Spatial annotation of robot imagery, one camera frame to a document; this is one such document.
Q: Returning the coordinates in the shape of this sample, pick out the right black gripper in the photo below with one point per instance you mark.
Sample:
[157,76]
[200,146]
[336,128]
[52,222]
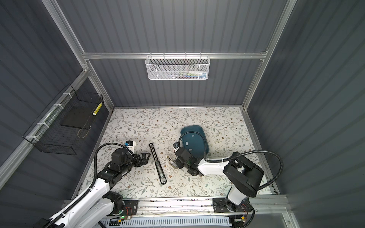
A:
[177,161]

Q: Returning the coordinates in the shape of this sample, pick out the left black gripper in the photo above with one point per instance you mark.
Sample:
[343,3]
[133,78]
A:
[144,160]

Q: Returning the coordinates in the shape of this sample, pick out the beige mini stapler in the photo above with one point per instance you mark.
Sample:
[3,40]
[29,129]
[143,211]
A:
[171,162]

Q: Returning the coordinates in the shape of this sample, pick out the black stapler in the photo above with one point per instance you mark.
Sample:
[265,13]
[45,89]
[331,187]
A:
[158,165]

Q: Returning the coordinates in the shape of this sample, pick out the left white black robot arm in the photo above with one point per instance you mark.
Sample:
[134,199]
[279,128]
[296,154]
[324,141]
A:
[98,200]

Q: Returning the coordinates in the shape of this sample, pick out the teal plastic tray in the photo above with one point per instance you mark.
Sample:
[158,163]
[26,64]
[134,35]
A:
[194,140]

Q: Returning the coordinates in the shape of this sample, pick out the yellow marker pen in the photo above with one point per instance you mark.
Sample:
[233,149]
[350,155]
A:
[95,112]

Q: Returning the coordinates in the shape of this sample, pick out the black flat pad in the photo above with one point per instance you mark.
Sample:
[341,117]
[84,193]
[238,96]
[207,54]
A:
[79,117]

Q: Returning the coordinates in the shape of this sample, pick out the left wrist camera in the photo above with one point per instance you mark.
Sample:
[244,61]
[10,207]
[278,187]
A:
[130,145]

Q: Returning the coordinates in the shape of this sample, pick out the white slotted cable duct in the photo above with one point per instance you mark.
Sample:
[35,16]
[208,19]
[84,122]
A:
[169,222]

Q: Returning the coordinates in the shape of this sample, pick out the black wire basket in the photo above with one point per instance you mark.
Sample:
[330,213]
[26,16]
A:
[62,129]

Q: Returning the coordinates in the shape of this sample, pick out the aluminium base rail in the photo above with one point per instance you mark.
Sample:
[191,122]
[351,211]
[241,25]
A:
[198,206]

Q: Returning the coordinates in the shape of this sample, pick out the white wire mesh basket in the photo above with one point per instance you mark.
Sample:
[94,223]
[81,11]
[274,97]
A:
[178,69]

